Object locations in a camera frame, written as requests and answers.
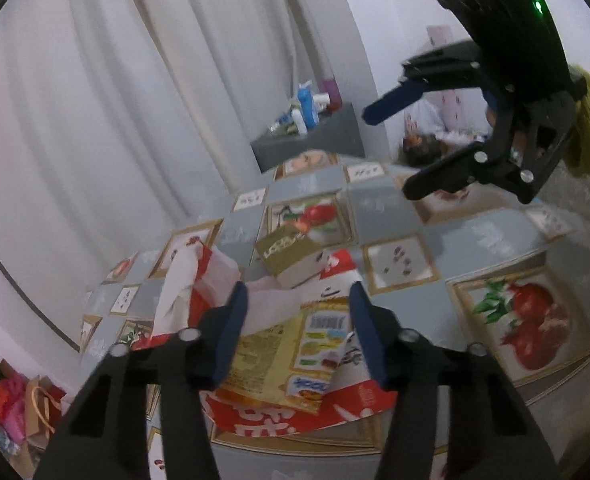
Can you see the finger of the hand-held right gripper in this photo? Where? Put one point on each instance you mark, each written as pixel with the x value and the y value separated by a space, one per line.
pixel 390 102
pixel 455 170

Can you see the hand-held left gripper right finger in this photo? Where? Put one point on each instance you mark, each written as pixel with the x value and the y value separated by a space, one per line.
pixel 370 335

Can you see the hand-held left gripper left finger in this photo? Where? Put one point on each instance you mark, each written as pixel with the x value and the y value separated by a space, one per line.
pixel 227 340

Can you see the yellow snack packet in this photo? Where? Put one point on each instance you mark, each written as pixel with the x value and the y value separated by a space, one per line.
pixel 275 355

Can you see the gold cardboard box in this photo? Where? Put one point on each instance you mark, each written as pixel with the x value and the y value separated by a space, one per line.
pixel 285 252

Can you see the red and white plastic bag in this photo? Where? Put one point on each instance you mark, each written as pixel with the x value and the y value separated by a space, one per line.
pixel 300 420

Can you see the purple cup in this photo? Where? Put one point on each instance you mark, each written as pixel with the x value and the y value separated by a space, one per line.
pixel 331 91

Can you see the fruit-printed tablecloth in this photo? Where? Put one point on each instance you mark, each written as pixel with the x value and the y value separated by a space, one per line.
pixel 475 240

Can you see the pink rolled mat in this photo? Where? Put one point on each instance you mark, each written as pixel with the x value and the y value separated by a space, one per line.
pixel 440 35

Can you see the grey cabinet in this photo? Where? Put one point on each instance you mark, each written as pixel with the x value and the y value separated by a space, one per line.
pixel 320 135

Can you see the blue and white bottle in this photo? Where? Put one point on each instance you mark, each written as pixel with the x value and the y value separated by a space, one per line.
pixel 307 107

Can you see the small white bottle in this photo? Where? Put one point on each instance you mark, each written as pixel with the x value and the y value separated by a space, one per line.
pixel 300 122

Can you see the brown paper bag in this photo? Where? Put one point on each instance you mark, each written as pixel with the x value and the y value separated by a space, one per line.
pixel 42 410

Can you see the white curtain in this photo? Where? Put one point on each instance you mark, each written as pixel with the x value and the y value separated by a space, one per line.
pixel 150 85

